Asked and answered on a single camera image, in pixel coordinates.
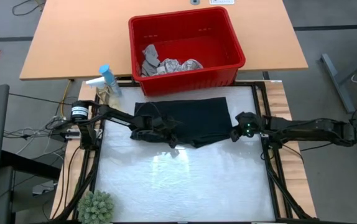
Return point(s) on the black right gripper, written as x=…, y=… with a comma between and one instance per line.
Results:
x=250, y=123

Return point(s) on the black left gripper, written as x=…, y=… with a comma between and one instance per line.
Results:
x=152, y=126

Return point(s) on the blue denim jeans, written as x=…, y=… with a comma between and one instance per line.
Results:
x=203, y=121

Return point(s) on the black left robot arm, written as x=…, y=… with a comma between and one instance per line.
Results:
x=116, y=117

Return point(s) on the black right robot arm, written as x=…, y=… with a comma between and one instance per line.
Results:
x=306, y=129

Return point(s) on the red plastic laundry bin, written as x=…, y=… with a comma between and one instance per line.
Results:
x=228, y=71

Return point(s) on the wooden table base board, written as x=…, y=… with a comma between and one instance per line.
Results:
x=290, y=161

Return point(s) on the white grey patterned garment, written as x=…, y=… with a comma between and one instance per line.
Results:
x=178, y=65

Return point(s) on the grey crumpled garment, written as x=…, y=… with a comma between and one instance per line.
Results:
x=150, y=57

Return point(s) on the clear spray bottle white trigger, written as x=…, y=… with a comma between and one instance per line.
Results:
x=104, y=93

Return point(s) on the blue air freshener spray bottle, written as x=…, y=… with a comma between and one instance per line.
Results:
x=110, y=77

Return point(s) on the green succulent plant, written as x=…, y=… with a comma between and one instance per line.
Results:
x=96, y=207

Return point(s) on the grey metal desk leg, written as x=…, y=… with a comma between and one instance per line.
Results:
x=337, y=81

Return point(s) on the white desk power outlet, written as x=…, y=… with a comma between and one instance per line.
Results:
x=222, y=2

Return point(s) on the orange wooden desk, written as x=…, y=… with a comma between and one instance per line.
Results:
x=72, y=37

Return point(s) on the black aluminium table frame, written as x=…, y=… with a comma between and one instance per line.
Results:
x=270, y=174

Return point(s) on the black desk frame beam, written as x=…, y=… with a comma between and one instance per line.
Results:
x=26, y=163

